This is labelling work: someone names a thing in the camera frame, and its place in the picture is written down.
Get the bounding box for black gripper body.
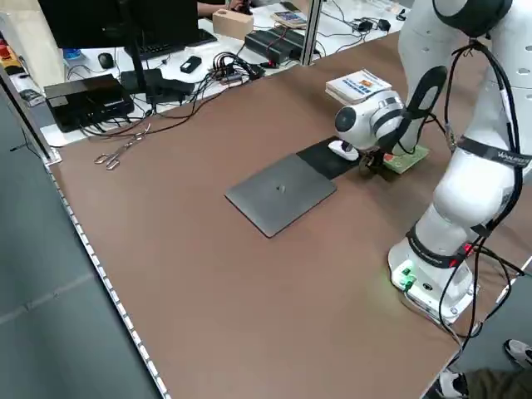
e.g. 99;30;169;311
357;147;390;176

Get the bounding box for green fruit cover book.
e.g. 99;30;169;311
382;143;431;175

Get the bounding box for white blue cover book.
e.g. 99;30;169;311
325;68;394;106

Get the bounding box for grey closed laptop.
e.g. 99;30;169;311
224;152;338;239

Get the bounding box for stack of small books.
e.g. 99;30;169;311
270;9;309;29

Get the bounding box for white computer mouse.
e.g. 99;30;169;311
328;140;360;161

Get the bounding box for black mouse mat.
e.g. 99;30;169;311
295;135;367;181

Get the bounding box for black ribbed power supply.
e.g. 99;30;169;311
265;27;308;47
244;31;302;68

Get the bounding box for wooden box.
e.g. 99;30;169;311
212;9;255;41

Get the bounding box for small black device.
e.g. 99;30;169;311
179;56;204;74

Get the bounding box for black keyboard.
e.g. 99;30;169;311
138;28;219;60

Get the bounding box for black monitor stand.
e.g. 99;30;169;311
119;41;195;106

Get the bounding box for silver metal scissors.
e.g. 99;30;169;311
93;123;151;171

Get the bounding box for black computer monitor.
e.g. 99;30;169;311
37;0;201;50

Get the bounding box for black equipment box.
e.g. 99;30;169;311
43;73;135;134

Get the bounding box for aluminium frame post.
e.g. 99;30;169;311
299;0;324;67

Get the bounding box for cable hub with plugs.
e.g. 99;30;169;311
212;52;267;87

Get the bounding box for aluminium frame rail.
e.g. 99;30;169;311
0;66;63;167

